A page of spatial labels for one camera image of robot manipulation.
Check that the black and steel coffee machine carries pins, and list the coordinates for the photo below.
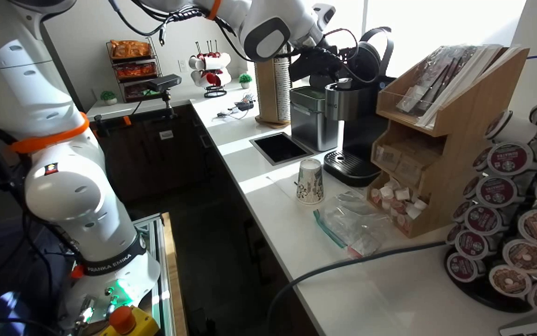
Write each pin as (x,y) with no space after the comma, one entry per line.
(362,132)

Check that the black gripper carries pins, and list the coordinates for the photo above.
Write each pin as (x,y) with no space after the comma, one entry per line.
(317,63)

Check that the dark wooden cabinet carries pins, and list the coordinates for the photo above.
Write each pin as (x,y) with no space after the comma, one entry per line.
(156,160)

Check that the white edged booklet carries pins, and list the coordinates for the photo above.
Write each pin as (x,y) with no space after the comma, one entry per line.
(470,76)

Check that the wooden condiment organizer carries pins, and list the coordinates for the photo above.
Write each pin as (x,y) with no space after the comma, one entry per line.
(466,112)

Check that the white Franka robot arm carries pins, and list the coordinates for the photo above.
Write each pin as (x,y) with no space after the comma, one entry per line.
(63,186)

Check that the robot mounting table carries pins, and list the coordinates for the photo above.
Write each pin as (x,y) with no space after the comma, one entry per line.
(168,280)

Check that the small green plant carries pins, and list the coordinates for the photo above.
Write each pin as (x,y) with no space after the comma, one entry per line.
(108,95)
(244,78)

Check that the dark printed brochure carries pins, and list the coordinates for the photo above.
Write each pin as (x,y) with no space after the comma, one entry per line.
(432,76)

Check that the snack shelf rack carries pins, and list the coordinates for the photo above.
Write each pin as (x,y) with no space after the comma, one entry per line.
(130,67)

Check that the steel framed counter chute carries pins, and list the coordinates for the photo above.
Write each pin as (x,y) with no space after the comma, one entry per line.
(280,147)

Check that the clear plastic zip bag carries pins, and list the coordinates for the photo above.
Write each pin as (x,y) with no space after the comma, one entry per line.
(354,224)

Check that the flat black counter object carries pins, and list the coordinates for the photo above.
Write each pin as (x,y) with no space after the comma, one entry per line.
(214,91)

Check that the white creamer cup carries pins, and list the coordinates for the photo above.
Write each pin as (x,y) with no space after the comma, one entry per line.
(414,209)
(386,188)
(403,192)

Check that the yellow emergency stop button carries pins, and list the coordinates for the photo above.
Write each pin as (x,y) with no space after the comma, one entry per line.
(121,317)

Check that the printed paper cup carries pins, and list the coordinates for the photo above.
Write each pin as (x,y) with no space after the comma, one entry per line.
(309,179)

